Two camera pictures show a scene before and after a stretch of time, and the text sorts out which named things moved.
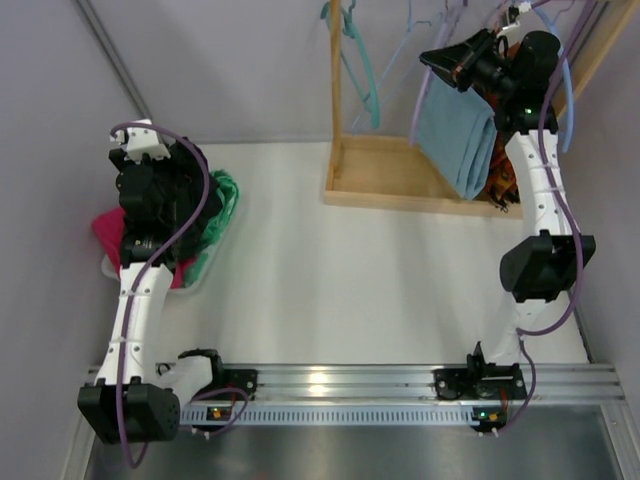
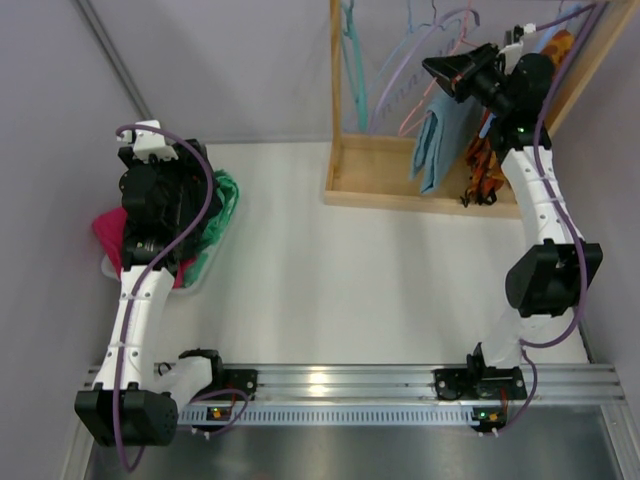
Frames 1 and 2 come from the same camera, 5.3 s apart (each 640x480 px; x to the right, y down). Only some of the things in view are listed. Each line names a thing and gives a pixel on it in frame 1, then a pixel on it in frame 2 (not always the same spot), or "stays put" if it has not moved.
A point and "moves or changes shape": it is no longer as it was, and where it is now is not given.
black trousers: x=183 y=191 stays put
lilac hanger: x=453 y=10 -> x=412 y=49
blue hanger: x=567 y=64 -> x=545 y=36
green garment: x=229 y=191 stays put
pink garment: x=109 y=225 stays put
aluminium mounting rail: x=414 y=384 stays put
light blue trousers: x=457 y=132 moves or changes shape
